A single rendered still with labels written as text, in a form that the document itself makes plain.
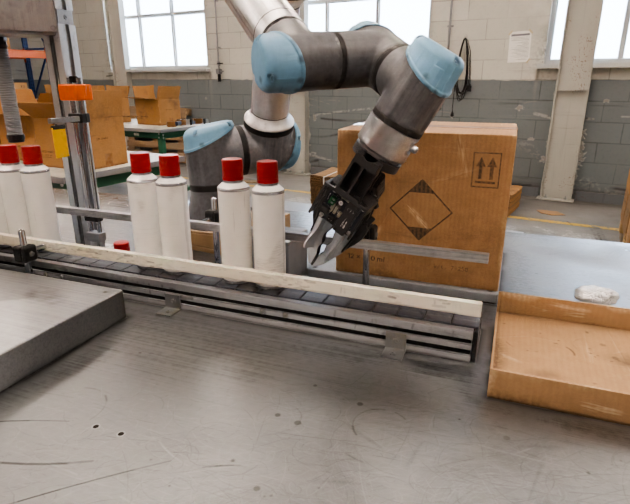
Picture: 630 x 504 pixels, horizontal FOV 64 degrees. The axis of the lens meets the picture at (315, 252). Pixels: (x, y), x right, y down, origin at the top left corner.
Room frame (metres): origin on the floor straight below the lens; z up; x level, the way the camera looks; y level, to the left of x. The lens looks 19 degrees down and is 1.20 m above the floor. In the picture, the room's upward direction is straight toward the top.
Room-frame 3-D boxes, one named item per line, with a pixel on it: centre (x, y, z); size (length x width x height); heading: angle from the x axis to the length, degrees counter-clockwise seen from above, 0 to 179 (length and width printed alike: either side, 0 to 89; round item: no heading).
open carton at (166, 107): (5.23, 1.58, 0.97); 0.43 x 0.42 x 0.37; 147
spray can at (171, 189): (0.85, 0.24, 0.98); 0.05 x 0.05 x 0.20
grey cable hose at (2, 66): (1.12, 0.65, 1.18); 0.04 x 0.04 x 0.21
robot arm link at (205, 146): (1.19, 0.23, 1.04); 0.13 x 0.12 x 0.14; 116
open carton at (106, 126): (2.69, 1.20, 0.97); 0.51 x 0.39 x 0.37; 156
